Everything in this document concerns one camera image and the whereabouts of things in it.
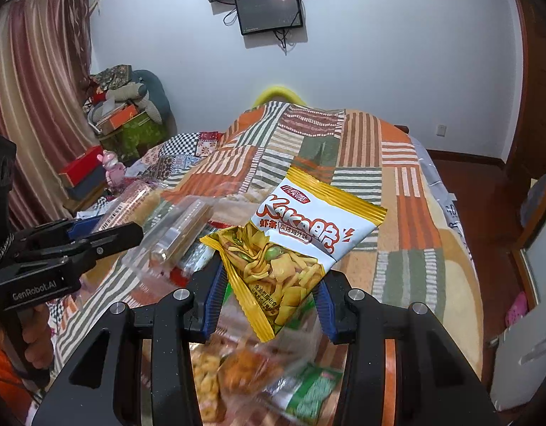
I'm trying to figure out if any pink plush toy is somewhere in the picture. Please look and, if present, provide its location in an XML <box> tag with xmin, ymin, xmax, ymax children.
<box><xmin>98</xmin><ymin>150</ymin><xmax>125</xmax><ymax>185</ymax></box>

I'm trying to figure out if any floral cloth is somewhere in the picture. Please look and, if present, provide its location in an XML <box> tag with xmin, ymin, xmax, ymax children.
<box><xmin>93</xmin><ymin>66</ymin><xmax>136</xmax><ymax>92</ymax></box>

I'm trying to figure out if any red box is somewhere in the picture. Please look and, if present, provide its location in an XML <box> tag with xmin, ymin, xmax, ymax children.
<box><xmin>58</xmin><ymin>146</ymin><xmax>104</xmax><ymax>187</ymax></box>

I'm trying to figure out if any brown biscuit packet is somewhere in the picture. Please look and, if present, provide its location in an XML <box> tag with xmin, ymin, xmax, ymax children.
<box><xmin>95</xmin><ymin>182</ymin><xmax>163</xmax><ymax>231</ymax></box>

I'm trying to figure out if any yellow plastic chair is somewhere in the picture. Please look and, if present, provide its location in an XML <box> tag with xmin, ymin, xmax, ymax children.
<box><xmin>251</xmin><ymin>84</ymin><xmax>307</xmax><ymax>109</ymax></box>

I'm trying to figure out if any small black monitor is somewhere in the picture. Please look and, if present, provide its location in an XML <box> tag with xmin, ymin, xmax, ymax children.
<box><xmin>235</xmin><ymin>0</ymin><xmax>305</xmax><ymax>36</ymax></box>

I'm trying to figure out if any checkered patchwork cloth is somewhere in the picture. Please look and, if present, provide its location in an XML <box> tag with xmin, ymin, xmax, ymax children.
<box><xmin>140</xmin><ymin>131</ymin><xmax>220</xmax><ymax>178</ymax></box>

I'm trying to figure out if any clear plastic container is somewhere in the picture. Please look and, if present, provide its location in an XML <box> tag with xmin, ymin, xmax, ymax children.
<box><xmin>95</xmin><ymin>180</ymin><xmax>238</xmax><ymax>285</ymax></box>

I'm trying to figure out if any grey-blue plush pillow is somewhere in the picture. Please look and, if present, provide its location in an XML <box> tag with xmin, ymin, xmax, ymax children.
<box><xmin>109</xmin><ymin>70</ymin><xmax>171</xmax><ymax>127</ymax></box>

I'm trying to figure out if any person's left hand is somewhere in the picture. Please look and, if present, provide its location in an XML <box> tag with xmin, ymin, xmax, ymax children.
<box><xmin>22</xmin><ymin>306</ymin><xmax>54</xmax><ymax>367</ymax></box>

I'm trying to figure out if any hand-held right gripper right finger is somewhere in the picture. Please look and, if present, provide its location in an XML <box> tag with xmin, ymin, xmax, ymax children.
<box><xmin>311</xmin><ymin>271</ymin><xmax>500</xmax><ymax>426</ymax></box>

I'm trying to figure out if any striped patchwork blanket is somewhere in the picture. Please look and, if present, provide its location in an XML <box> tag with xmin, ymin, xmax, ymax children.
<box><xmin>47</xmin><ymin>102</ymin><xmax>484</xmax><ymax>426</ymax></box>

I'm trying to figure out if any striped curtain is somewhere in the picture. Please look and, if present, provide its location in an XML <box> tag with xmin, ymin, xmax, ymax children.
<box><xmin>0</xmin><ymin>0</ymin><xmax>98</xmax><ymax>231</ymax></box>

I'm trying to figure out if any yellow white snack packet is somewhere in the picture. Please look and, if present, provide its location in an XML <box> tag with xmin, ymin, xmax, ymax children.
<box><xmin>200</xmin><ymin>166</ymin><xmax>387</xmax><ymax>342</ymax></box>

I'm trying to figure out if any green patterned box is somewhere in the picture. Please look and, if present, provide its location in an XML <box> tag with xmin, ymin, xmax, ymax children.
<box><xmin>115</xmin><ymin>118</ymin><xmax>167</xmax><ymax>160</ymax></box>

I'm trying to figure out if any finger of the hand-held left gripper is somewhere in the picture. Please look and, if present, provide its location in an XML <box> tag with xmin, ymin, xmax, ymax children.
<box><xmin>16</xmin><ymin>218</ymin><xmax>100</xmax><ymax>249</ymax></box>
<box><xmin>20</xmin><ymin>223</ymin><xmax>144</xmax><ymax>271</ymax></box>

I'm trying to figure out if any white appliance with stickers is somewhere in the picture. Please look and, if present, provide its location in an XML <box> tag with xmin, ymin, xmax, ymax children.
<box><xmin>490</xmin><ymin>226</ymin><xmax>546</xmax><ymax>413</ymax></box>

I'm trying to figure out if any orange box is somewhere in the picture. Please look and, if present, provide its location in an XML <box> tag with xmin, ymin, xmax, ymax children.
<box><xmin>95</xmin><ymin>104</ymin><xmax>138</xmax><ymax>136</ymax></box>

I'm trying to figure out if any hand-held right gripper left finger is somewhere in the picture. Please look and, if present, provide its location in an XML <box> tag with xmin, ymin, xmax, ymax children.
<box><xmin>31</xmin><ymin>264</ymin><xmax>231</xmax><ymax>426</ymax></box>

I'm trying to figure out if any bag of ring crackers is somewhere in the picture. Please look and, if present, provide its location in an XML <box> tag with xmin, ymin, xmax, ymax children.
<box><xmin>191</xmin><ymin>350</ymin><xmax>225</xmax><ymax>424</ymax></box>

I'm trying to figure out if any pink slipper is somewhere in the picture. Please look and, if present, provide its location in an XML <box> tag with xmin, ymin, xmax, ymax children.
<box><xmin>506</xmin><ymin>293</ymin><xmax>529</xmax><ymax>327</ymax></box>

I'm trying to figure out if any green snack packet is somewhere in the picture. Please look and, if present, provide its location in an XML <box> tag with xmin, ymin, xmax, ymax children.
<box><xmin>273</xmin><ymin>361</ymin><xmax>345</xmax><ymax>426</ymax></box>

